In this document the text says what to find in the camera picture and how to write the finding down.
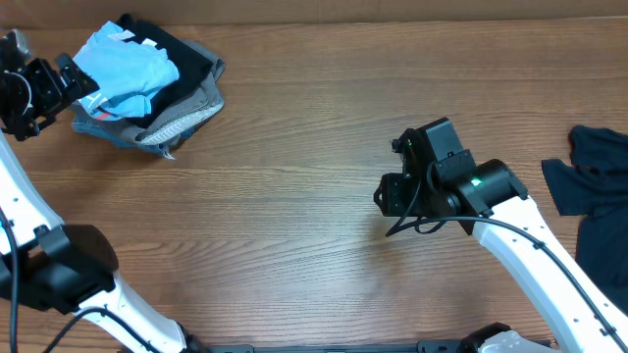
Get light blue t-shirt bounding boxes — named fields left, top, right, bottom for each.
left=74, top=22, right=180, bottom=121

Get folded grey garment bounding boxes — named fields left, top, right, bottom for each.
left=68, top=38, right=227, bottom=147

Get folded black shirt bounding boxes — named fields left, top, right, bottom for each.
left=116, top=14, right=214, bottom=127

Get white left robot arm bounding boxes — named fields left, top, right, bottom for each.
left=1, top=53, right=208, bottom=352

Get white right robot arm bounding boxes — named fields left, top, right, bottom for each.
left=374, top=160, right=627, bottom=352

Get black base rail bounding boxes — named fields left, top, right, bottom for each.
left=195, top=322, right=553, bottom=353

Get folded blue jeans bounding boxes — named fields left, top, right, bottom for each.
left=72, top=121, right=178, bottom=160

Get dark navy garment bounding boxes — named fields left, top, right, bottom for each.
left=542, top=126, right=627, bottom=312

